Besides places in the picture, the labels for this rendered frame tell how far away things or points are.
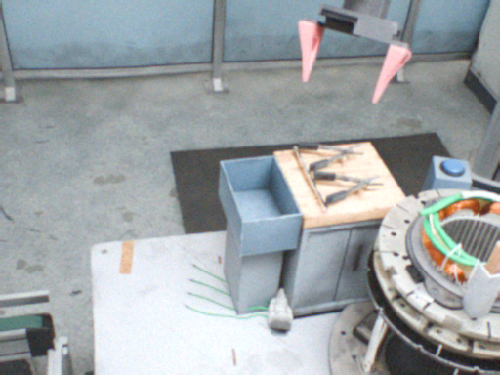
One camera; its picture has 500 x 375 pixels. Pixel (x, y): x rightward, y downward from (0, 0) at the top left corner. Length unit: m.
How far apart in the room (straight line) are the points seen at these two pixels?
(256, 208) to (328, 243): 0.16
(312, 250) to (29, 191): 1.81
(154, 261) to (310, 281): 0.35
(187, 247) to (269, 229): 0.36
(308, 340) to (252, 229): 0.30
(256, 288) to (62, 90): 2.31
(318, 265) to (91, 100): 2.26
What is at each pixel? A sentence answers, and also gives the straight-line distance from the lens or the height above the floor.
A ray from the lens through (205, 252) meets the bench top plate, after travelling 1.45.
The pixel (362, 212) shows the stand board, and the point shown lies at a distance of 1.17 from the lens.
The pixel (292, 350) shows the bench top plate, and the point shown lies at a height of 0.78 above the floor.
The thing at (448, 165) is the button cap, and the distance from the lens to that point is 1.36.
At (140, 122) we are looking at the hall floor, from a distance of 3.17.
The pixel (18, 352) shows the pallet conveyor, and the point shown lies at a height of 0.70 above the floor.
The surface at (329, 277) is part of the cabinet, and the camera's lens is 1.29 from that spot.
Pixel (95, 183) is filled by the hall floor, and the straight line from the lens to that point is 2.84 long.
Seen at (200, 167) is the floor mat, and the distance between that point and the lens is 2.88.
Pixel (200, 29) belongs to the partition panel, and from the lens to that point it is 3.27.
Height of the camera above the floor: 1.83
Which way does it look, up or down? 41 degrees down
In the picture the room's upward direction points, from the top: 6 degrees clockwise
